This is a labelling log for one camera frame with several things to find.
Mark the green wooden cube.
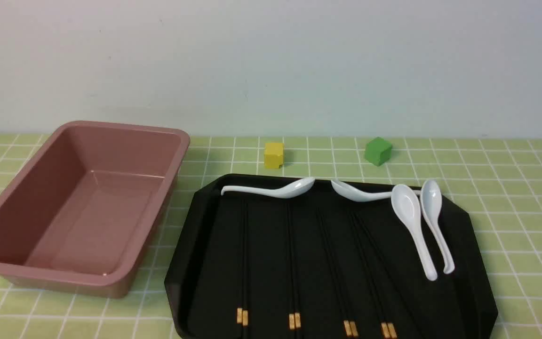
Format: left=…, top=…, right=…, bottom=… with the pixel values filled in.
left=364, top=137, right=393, bottom=167

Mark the white ceramic spoon large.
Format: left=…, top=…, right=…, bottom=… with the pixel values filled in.
left=391, top=184, right=438, bottom=281

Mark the pink rectangular plastic bin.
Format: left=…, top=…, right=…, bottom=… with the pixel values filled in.
left=0, top=121, right=190, bottom=299

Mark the black chopstick gold band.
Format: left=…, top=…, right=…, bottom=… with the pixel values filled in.
left=315, top=208, right=353, bottom=339
left=351, top=212, right=398, bottom=339
left=289, top=204, right=303, bottom=339
left=241, top=201, right=249, bottom=339
left=285, top=202, right=297, bottom=339
left=236, top=201, right=245, bottom=339
left=321, top=210, right=360, bottom=339
left=347, top=212, right=391, bottom=339

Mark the yellow wooden cube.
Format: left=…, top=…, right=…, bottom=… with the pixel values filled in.
left=263, top=142, right=284, bottom=169

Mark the white ceramic spoon far left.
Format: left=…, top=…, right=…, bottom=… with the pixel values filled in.
left=220, top=177, right=316, bottom=199

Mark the black plastic tray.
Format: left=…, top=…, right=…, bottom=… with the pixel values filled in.
left=164, top=174, right=499, bottom=339

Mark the white ceramic spoon centre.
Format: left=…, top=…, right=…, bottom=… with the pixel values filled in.
left=331, top=179, right=422, bottom=203

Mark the white ceramic spoon far right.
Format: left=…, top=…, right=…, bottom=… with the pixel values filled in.
left=420, top=179, right=454, bottom=274

